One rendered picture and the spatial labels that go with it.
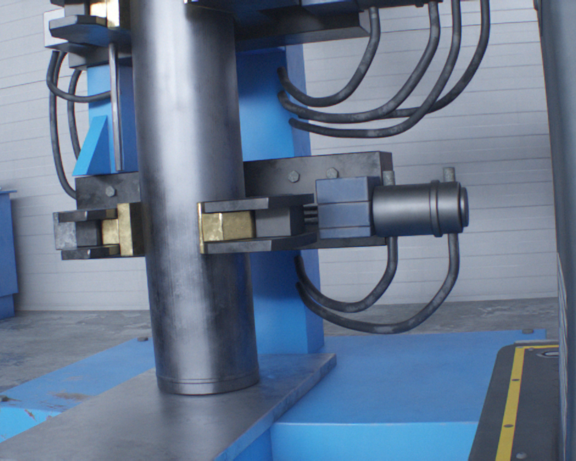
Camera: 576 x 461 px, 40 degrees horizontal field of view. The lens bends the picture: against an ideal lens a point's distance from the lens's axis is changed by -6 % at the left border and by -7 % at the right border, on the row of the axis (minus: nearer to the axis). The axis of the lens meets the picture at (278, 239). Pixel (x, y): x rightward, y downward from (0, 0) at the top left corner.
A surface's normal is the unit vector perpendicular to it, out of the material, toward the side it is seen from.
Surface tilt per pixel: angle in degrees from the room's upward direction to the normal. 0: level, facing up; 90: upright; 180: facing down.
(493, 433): 0
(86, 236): 90
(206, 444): 0
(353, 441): 90
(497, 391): 0
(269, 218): 90
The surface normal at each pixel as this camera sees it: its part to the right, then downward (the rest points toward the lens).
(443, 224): -0.22, 0.62
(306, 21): -0.30, 0.08
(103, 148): 0.95, -0.05
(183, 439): -0.07, -0.99
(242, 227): 0.42, 0.03
